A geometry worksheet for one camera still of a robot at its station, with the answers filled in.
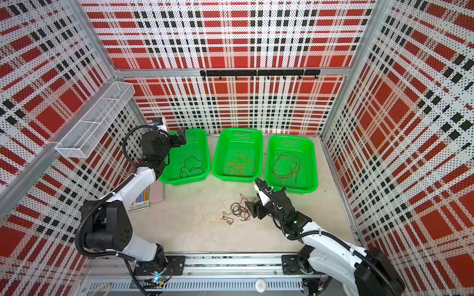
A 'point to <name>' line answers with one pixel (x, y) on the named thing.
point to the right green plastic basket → (302, 146)
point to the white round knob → (260, 285)
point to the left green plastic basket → (197, 146)
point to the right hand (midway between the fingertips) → (254, 199)
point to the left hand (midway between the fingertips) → (177, 128)
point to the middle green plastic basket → (237, 155)
